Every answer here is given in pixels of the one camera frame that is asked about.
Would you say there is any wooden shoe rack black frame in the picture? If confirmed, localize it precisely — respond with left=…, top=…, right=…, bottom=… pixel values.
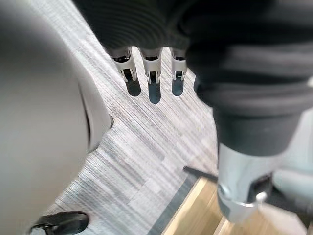
left=148, top=165, right=313, bottom=235

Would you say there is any pale light slipper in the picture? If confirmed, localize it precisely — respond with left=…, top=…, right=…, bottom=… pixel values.
left=271, top=169, right=313, bottom=209
left=281, top=105, right=313, bottom=172

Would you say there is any robot dark foot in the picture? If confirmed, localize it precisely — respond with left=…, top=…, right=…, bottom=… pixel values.
left=29, top=211, right=90, bottom=235

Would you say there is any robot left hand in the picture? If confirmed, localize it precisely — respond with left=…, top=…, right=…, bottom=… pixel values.
left=73, top=0, right=313, bottom=222

